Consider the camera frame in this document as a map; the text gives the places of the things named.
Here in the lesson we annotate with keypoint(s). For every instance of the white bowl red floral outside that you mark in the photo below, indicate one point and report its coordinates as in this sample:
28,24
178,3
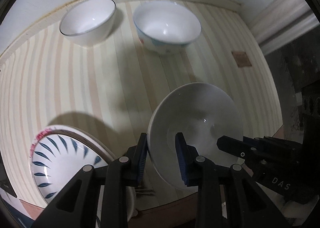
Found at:
203,113

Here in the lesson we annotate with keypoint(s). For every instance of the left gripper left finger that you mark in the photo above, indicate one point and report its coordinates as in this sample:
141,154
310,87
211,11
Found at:
119,180

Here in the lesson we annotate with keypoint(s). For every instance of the plate with blue leaf pattern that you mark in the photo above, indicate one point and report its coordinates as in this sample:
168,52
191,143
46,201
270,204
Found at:
65,165

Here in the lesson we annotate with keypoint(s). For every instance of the white bowl blue floral pattern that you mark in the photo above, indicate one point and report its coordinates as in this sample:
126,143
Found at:
166,27

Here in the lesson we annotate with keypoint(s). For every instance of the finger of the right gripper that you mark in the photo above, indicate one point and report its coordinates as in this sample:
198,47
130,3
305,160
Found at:
232,149

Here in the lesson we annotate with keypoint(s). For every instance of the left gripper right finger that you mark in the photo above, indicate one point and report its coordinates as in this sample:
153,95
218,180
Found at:
196,170

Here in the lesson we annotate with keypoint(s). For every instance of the white plate under patterned plate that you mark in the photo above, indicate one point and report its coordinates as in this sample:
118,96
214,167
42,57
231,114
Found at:
100,157

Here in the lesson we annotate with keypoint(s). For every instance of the brown label patch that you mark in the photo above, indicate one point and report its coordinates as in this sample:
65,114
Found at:
241,59

